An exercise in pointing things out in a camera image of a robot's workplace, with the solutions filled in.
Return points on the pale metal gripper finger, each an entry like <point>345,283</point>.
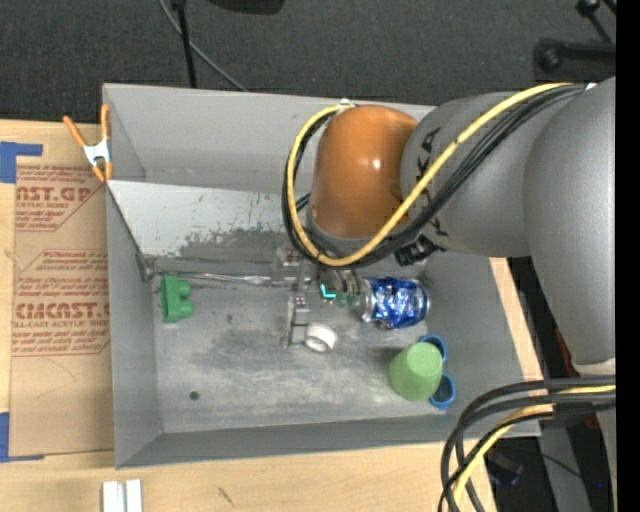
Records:
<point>299,320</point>
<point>287,265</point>

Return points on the white tape roll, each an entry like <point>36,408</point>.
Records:
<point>322,337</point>

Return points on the crushed blue drink can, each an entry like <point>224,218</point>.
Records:
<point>397,302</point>

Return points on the grey metal bin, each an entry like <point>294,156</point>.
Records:
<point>240,370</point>

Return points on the green toy building block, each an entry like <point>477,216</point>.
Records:
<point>175,300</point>

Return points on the green plastic cup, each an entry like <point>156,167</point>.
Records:
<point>415,372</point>

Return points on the blue plastic object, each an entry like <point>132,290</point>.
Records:
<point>444,392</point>

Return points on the brown cardboard board, red print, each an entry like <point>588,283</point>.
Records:
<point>60,380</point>

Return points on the black cylinder on white bracket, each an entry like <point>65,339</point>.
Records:
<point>412,252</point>

